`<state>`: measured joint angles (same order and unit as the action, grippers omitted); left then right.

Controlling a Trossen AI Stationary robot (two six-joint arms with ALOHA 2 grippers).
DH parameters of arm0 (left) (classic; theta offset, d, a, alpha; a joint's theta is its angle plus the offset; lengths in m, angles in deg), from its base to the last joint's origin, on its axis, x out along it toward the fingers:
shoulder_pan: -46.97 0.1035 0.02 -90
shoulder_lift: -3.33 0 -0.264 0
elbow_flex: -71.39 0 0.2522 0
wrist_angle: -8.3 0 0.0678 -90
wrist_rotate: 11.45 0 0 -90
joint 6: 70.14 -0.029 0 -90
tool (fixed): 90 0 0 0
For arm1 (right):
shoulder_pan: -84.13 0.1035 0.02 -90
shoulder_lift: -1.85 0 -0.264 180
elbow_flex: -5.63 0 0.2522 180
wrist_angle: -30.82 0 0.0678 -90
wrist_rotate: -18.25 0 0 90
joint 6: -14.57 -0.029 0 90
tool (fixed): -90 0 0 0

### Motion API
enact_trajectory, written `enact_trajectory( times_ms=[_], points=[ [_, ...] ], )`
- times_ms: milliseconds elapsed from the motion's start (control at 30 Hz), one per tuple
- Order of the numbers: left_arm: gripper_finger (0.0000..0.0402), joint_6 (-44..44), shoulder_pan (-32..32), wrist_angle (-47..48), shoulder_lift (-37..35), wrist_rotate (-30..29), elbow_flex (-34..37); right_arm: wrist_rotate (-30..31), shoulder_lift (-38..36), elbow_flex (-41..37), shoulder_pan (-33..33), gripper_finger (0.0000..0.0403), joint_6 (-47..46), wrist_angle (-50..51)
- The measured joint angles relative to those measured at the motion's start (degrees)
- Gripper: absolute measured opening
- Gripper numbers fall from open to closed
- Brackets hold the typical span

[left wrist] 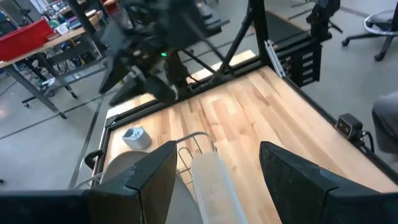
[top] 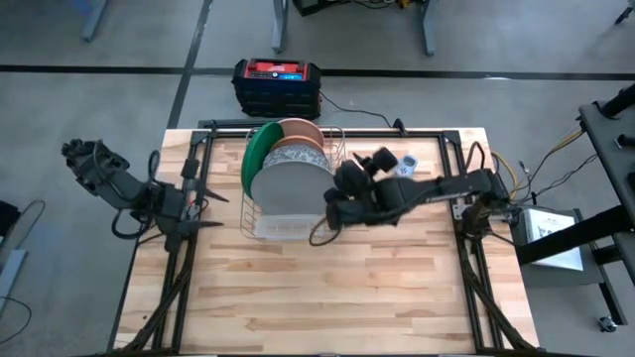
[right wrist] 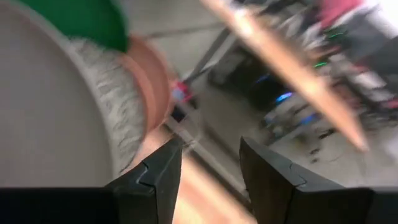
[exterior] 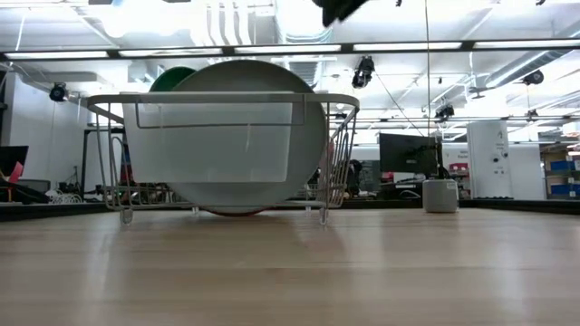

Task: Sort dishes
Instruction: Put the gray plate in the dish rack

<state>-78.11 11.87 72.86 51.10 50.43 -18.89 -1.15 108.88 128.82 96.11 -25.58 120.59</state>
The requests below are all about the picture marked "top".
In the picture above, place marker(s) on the white box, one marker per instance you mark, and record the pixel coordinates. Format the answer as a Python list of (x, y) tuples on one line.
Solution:
[(550, 238)]

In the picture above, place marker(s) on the grey caster wheel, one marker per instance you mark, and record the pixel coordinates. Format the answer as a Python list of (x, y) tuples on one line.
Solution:
[(607, 324)]

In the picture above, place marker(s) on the red black power station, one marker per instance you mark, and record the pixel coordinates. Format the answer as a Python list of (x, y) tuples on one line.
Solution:
[(275, 91)]

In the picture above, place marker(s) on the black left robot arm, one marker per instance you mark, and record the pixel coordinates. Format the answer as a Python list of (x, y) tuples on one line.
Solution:
[(114, 181)]

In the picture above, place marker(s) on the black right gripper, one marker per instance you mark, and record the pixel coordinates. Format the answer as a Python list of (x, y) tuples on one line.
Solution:
[(354, 181)]

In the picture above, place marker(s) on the grey table leg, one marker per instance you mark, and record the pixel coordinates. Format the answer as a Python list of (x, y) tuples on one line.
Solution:
[(429, 25), (280, 25), (94, 17)]

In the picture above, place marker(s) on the black aluminium table frame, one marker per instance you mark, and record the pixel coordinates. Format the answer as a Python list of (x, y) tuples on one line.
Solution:
[(377, 134)]

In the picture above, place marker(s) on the white plastic cutlery caddy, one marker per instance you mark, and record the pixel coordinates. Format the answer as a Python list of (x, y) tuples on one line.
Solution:
[(288, 229)]

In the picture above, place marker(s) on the black metal desk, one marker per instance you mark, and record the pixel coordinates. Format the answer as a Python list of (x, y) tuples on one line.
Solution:
[(607, 144)]

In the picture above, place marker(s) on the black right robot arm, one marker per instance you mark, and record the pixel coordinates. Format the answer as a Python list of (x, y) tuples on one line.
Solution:
[(446, 187)]

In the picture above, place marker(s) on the pink plate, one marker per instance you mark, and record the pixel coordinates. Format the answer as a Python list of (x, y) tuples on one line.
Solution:
[(302, 130)]

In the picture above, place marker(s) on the black white floral plate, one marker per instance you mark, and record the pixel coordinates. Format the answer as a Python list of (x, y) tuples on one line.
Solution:
[(297, 159)]

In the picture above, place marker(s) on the green plate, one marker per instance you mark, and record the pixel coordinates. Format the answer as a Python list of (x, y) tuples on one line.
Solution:
[(258, 156)]

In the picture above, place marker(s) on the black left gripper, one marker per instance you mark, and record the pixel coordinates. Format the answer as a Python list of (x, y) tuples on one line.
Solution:
[(176, 210)]

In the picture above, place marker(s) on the large grey plate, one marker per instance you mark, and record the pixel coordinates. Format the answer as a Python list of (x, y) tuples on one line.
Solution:
[(290, 191)]

